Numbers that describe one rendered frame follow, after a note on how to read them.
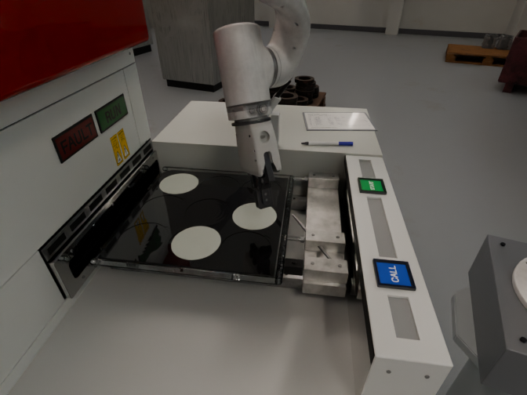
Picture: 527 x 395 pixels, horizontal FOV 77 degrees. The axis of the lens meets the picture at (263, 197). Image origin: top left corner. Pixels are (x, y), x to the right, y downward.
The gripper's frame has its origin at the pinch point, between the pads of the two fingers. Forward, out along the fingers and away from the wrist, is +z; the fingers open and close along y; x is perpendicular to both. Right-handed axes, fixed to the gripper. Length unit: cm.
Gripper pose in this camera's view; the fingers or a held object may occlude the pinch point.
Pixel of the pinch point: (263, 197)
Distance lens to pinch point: 66.6
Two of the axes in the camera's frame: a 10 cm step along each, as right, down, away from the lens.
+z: 1.5, 9.5, 2.9
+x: -8.9, 2.6, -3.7
